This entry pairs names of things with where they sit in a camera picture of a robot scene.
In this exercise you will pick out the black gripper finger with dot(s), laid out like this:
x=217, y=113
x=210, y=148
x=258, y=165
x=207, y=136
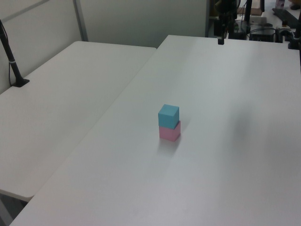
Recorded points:
x=231, y=26
x=220, y=35

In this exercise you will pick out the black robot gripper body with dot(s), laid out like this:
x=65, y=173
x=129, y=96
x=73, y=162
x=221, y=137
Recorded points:
x=225, y=6

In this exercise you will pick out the blue cube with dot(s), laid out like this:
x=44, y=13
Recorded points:
x=167, y=117

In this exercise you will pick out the pink cube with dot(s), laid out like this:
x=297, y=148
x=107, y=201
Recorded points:
x=169, y=133

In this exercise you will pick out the black upright stand pole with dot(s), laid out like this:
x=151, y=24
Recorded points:
x=248, y=11

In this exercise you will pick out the white flat device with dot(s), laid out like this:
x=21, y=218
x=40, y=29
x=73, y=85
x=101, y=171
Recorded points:
x=258, y=20

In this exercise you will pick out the brown cardboard box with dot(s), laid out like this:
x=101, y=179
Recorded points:
x=255, y=11

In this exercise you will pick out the black electronics box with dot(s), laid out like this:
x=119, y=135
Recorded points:
x=262, y=34

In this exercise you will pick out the dark long board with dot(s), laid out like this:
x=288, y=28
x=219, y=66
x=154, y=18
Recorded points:
x=288, y=14

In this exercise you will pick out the grey metal rack post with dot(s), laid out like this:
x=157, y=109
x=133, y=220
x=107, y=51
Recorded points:
x=207, y=18

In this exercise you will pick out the black table clamp mount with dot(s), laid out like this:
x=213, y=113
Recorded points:
x=294, y=38

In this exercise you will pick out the black camera pole with clamp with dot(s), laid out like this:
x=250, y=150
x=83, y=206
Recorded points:
x=10, y=58

